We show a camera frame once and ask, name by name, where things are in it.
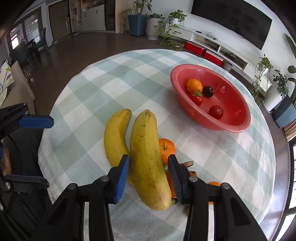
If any small yellow banana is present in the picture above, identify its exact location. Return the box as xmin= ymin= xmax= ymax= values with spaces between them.
xmin=103 ymin=108 xmax=135 ymax=186

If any red storage box right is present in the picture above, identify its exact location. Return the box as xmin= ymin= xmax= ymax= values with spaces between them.
xmin=203 ymin=50 xmax=224 ymax=66

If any large yellow banana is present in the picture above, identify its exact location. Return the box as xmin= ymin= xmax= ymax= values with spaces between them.
xmin=130 ymin=109 xmax=172 ymax=211

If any mandarin orange with stem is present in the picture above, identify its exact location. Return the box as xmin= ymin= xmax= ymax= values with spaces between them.
xmin=159 ymin=138 xmax=176 ymax=166

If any trailing pothos plant left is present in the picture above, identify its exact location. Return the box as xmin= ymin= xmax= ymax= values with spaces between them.
xmin=158 ymin=9 xmax=187 ymax=51

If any dark cherry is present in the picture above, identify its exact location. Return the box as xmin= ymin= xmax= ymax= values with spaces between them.
xmin=203 ymin=84 xmax=219 ymax=98

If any wall storage cabinet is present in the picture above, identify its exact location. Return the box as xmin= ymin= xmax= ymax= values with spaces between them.
xmin=69 ymin=0 xmax=115 ymax=32

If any smooth round orange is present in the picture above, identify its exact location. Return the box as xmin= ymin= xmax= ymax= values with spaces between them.
xmin=208 ymin=181 xmax=221 ymax=205

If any white ribbed planter plant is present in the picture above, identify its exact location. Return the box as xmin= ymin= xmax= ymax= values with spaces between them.
xmin=146 ymin=13 xmax=165 ymax=41

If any brown longan fruit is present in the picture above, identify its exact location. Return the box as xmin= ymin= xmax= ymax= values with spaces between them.
xmin=189 ymin=171 xmax=198 ymax=177
xmin=180 ymin=161 xmax=194 ymax=168

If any red strawberry tomato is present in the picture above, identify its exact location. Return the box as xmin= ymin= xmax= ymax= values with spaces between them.
xmin=190 ymin=90 xmax=203 ymax=106

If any white tv cabinet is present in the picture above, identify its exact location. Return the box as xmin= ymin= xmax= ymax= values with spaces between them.
xmin=174 ymin=26 xmax=258 ymax=83

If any red storage box left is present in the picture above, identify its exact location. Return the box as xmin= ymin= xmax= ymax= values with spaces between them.
xmin=185 ymin=42 xmax=206 ymax=56

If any red storage box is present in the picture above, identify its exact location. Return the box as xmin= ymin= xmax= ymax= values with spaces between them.
xmin=185 ymin=42 xmax=206 ymax=56
xmin=203 ymin=50 xmax=224 ymax=66

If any white pot bushy plant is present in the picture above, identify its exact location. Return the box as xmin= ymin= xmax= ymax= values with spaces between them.
xmin=263 ymin=70 xmax=288 ymax=113

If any blue planter bird-of-paradise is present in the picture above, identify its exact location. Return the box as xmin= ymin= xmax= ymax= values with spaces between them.
xmin=274 ymin=34 xmax=296 ymax=129

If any trailing pothos plant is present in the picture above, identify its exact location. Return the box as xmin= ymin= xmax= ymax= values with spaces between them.
xmin=248 ymin=55 xmax=273 ymax=106
xmin=158 ymin=9 xmax=187 ymax=51

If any trailing pothos plant right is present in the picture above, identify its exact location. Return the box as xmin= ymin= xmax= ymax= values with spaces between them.
xmin=248 ymin=55 xmax=273 ymax=106

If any blue planter tall plant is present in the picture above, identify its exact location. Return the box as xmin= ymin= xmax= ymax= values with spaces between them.
xmin=119 ymin=0 xmax=152 ymax=37

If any orange in bowl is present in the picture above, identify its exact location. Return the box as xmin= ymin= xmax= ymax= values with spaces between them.
xmin=186 ymin=79 xmax=203 ymax=94

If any small grey round bin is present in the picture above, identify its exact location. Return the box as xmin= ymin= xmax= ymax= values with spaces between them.
xmin=222 ymin=61 xmax=233 ymax=72

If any red plastic colander bowl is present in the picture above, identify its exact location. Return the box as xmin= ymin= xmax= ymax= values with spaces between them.
xmin=171 ymin=64 xmax=251 ymax=133

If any beige sofa with cushion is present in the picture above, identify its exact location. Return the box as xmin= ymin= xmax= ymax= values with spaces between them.
xmin=1 ymin=61 xmax=36 ymax=114

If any green white checkered tablecloth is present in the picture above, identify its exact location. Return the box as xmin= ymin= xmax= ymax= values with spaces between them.
xmin=38 ymin=49 xmax=275 ymax=240

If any black wall television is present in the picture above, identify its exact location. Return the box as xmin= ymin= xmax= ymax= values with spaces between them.
xmin=191 ymin=0 xmax=272 ymax=50

